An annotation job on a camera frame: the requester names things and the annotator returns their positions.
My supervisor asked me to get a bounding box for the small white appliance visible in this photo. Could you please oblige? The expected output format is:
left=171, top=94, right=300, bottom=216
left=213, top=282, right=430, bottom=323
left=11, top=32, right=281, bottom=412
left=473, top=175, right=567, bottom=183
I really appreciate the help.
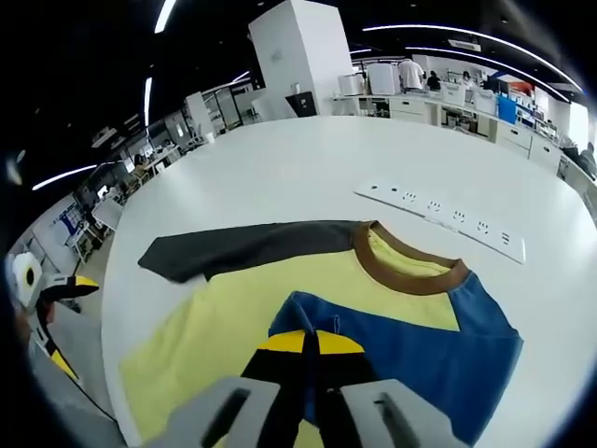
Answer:
left=337, top=74, right=365, bottom=97

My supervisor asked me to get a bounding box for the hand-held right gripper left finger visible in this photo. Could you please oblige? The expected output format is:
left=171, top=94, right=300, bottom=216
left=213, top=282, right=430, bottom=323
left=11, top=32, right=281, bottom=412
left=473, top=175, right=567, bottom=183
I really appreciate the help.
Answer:
left=139, top=329, right=312, bottom=448

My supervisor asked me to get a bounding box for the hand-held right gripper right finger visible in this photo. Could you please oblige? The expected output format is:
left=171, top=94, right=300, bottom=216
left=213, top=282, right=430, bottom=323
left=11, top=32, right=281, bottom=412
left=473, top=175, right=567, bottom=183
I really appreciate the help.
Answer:
left=313, top=329, right=464, bottom=448

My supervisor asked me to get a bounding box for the white storage bin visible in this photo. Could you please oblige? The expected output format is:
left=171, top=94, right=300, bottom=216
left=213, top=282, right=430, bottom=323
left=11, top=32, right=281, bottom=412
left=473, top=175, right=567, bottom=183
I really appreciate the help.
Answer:
left=475, top=88, right=497, bottom=116
left=439, top=83, right=468, bottom=107

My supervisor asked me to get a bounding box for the blue box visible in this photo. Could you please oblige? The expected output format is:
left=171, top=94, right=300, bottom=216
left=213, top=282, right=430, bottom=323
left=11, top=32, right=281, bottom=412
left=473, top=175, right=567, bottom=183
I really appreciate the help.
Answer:
left=495, top=94, right=519, bottom=124

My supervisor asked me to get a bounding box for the white square pillar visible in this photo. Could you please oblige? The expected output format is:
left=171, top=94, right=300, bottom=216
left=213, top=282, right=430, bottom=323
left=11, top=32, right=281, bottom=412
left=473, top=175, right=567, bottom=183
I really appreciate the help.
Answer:
left=247, top=0, right=356, bottom=120

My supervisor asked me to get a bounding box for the white power strip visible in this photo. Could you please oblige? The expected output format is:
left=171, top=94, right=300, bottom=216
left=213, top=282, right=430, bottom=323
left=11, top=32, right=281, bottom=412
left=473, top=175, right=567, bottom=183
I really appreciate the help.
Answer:
left=353, top=178, right=528, bottom=266

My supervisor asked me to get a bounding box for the large white appliance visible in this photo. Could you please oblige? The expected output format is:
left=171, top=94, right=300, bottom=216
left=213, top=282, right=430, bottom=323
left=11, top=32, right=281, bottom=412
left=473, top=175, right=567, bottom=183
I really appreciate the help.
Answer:
left=366, top=63, right=398, bottom=95

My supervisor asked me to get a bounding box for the yellow blue black garment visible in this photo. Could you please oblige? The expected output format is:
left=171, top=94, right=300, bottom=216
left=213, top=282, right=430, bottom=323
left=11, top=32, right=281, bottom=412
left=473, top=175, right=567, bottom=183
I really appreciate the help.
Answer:
left=118, top=219, right=524, bottom=448

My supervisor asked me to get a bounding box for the black bin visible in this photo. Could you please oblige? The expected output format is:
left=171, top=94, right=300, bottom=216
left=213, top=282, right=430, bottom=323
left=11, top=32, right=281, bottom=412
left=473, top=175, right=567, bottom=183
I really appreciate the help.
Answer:
left=285, top=91, right=319, bottom=119

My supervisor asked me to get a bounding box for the white ceiling light strip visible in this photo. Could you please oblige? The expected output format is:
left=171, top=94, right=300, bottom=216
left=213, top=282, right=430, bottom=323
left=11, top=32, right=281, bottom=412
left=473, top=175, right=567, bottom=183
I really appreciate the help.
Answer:
left=153, top=0, right=179, bottom=35
left=32, top=162, right=100, bottom=192
left=143, top=76, right=155, bottom=128

